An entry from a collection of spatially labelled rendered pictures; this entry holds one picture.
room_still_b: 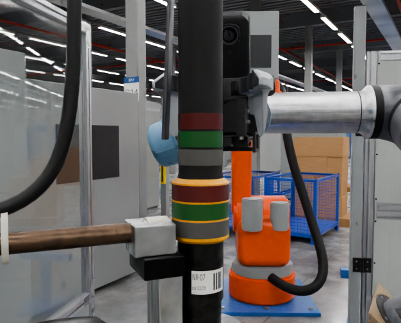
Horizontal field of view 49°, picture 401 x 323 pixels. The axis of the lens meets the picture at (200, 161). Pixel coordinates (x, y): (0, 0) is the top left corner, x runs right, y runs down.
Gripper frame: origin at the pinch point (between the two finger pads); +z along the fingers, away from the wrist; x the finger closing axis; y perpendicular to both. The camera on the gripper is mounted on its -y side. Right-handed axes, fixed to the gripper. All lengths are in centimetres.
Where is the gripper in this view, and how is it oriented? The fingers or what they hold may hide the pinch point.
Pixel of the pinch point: (207, 75)
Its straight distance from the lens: 40.4
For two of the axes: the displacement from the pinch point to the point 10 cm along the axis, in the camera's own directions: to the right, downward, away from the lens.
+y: 0.1, 10.0, 0.5
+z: -2.1, 0.5, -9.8
